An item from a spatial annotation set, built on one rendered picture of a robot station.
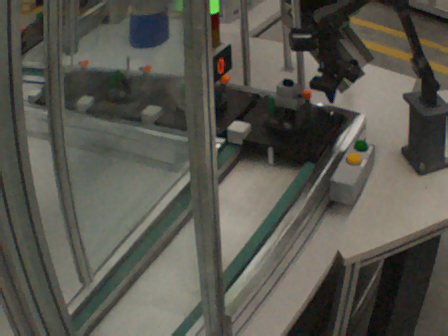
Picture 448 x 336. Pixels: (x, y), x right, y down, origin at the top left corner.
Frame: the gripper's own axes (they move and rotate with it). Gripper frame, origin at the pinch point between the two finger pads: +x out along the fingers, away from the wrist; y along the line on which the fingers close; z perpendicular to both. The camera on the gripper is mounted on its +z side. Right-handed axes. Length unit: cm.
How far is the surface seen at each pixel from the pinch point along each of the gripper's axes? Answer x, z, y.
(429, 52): 109, -14, 318
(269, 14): 23, -60, 104
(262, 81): 23, -37, 40
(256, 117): 12.5, -21.2, -0.6
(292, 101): 4.6, -10.4, -2.1
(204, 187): -25, 8, -85
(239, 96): 12.4, -30.0, 8.4
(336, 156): 13.7, 4.0, -8.3
